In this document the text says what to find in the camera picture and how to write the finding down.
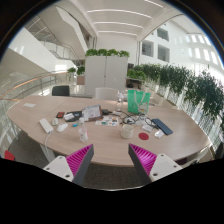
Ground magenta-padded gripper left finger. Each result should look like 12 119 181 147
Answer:
43 143 95 187

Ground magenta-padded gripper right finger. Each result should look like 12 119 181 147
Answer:
128 143 184 186

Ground clear white-capped water bottle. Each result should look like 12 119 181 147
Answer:
78 117 89 143

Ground flat round red coaster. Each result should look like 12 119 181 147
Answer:
138 132 150 141

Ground white chair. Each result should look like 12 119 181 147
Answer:
94 87 120 101
184 145 212 166

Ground white computer mouse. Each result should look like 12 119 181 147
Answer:
55 122 69 133

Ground white grid-pattern mug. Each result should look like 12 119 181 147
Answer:
120 124 135 140

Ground white card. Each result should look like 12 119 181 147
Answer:
63 113 75 122

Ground black notebook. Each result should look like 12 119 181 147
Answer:
64 110 83 123

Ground brown clipboard with paper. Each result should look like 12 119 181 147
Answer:
81 104 104 123

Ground colourful sticker sheet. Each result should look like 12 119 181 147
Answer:
95 115 120 128

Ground green tote bag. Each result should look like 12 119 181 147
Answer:
126 89 152 115

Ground black chair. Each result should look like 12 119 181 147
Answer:
51 85 71 98

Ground tall clear spouted bottle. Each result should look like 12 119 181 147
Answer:
115 90 125 113

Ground row of green hedge plants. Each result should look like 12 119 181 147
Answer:
126 63 224 131

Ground wooden planter with plants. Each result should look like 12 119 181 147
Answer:
75 65 86 86

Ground white cabinet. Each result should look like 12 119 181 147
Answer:
84 55 129 98

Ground green plants atop cabinet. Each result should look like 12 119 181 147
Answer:
84 48 130 58

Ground white power strip cable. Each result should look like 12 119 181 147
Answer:
44 131 54 151

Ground black tangled cables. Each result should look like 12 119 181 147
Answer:
118 109 158 129

